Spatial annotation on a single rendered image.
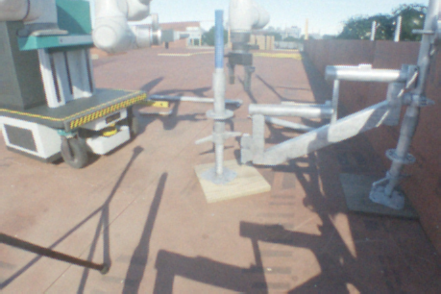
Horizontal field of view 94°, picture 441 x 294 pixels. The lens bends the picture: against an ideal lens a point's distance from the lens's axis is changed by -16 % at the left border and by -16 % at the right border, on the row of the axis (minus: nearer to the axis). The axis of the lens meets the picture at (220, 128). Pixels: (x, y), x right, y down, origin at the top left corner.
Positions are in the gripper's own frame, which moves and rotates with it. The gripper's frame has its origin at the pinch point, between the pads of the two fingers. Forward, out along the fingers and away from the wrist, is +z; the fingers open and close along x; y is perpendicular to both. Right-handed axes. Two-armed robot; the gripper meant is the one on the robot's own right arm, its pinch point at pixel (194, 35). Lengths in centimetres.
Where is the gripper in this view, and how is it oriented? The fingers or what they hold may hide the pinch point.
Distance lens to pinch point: 102.3
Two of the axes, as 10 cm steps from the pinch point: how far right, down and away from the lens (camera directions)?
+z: 9.9, -0.6, 1.4
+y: 0.0, 9.3, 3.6
